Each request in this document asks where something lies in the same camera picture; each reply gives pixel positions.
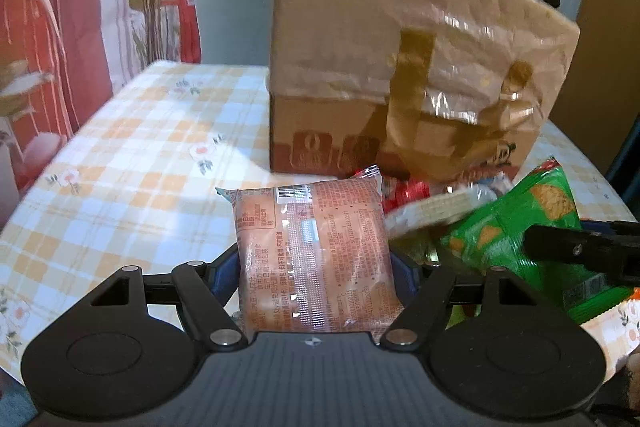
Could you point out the green cracker packet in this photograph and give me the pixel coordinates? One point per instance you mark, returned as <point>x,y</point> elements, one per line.
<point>500,227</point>

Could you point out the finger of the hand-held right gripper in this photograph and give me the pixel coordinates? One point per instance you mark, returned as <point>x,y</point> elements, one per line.
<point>575,249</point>
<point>627,227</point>

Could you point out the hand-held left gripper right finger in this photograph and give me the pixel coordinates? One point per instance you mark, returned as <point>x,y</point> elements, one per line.
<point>402,277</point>

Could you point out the orange snack packet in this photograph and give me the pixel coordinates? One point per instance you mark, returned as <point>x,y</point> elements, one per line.
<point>310,257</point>

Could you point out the cardboard box with brown tape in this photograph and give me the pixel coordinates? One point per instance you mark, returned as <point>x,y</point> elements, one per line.
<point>375,32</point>

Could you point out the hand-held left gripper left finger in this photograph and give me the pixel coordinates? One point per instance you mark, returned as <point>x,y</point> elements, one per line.
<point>226,277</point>

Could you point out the clear cracker packet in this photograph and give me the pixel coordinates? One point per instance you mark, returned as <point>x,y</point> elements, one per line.
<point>430,212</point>

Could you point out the checked floral tablecloth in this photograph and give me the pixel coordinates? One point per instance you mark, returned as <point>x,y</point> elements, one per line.
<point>125,157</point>

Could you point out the printed curtain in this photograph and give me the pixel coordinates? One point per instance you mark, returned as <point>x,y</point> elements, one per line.
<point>50,32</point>

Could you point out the brown wooden door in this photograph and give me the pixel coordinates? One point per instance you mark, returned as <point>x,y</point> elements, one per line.
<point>610,7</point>

